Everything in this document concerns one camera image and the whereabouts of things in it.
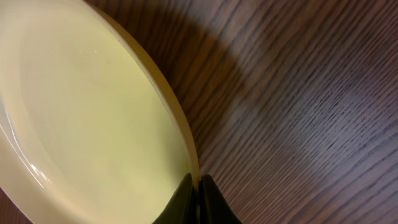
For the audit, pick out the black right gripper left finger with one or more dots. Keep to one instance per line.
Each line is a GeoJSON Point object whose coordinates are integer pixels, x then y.
{"type": "Point", "coordinates": [182, 207]}

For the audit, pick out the yellow plate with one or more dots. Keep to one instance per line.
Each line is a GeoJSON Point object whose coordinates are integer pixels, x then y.
{"type": "Point", "coordinates": [91, 131]}

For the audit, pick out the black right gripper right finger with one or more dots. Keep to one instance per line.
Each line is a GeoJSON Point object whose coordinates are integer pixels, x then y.
{"type": "Point", "coordinates": [213, 207]}

